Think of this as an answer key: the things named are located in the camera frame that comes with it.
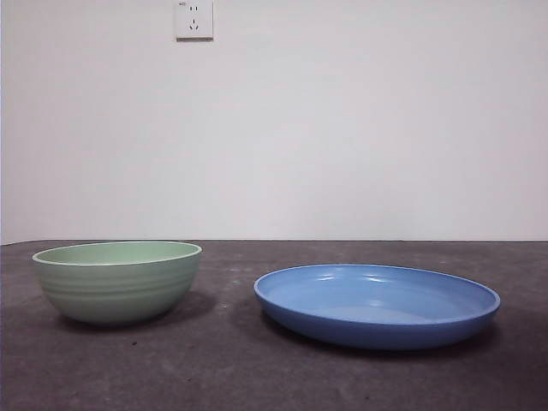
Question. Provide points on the green ribbed bowl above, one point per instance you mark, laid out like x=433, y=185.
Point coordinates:
x=115, y=291

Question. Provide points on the white wall socket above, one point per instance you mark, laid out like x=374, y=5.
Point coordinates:
x=194, y=21

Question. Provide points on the blue plate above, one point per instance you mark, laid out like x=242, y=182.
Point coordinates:
x=377, y=331

